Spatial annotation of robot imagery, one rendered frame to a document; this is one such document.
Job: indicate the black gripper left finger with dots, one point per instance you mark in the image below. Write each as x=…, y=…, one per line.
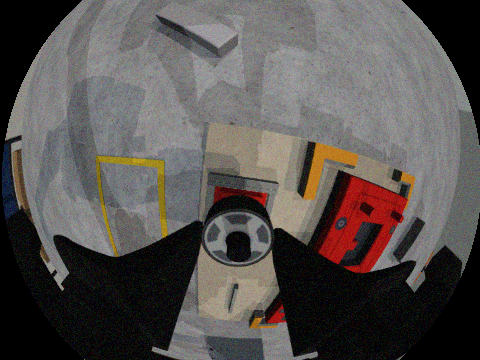
x=149, y=284

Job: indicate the black wheel with grey hub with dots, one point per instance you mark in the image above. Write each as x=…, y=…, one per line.
x=237, y=213

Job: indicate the yellow rectangular outline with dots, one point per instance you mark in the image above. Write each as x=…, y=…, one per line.
x=160, y=185

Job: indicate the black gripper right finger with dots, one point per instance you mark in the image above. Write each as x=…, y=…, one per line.
x=318, y=295

